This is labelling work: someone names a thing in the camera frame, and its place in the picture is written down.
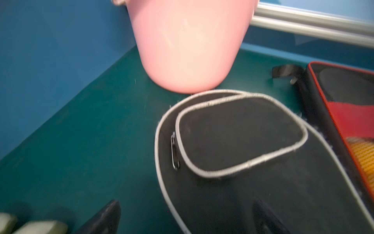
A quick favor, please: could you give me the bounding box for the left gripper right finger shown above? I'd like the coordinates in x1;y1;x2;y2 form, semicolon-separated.
252;199;291;234

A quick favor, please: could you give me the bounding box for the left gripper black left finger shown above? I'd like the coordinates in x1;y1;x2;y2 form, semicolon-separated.
75;200;121;234

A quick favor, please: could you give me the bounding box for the black paddle case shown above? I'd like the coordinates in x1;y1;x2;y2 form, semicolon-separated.
154;90;374;234

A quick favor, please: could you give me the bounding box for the black red ping pong case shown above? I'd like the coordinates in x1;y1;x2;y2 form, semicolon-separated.
272;61;374;215

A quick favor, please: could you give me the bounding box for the pink bucket with lid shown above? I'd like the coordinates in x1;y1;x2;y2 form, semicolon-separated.
114;0;258;94

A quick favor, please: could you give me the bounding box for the aluminium back frame rail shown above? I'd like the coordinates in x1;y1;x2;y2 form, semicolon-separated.
251;3;374;48

